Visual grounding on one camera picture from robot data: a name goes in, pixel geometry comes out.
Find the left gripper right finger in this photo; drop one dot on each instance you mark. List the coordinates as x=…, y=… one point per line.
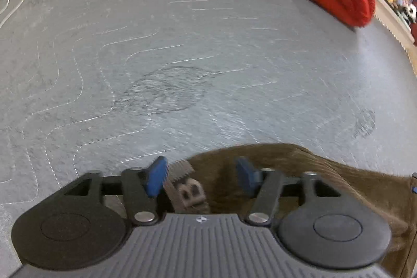
x=312, y=219

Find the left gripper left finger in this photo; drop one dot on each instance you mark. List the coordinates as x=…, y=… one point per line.
x=89, y=219

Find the brown corduroy pants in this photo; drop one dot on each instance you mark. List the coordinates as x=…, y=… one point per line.
x=207, y=182

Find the grey quilted mattress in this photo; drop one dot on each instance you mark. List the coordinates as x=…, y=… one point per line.
x=107, y=84

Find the panda plush toy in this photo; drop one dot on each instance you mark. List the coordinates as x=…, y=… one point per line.
x=407, y=12

